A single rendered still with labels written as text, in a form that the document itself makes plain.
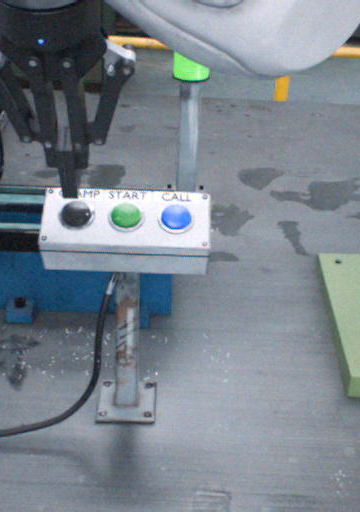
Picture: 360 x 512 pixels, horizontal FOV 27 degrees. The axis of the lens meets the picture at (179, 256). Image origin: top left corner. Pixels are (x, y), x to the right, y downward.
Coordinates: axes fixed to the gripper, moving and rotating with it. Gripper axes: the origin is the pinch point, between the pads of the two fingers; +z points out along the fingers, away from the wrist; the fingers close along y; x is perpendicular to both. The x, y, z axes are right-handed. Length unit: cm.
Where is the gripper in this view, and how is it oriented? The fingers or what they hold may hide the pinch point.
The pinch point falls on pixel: (68, 163)
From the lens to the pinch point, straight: 70.2
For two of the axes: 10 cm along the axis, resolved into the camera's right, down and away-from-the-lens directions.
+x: -0.2, 8.4, -5.4
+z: -0.3, 5.4, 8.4
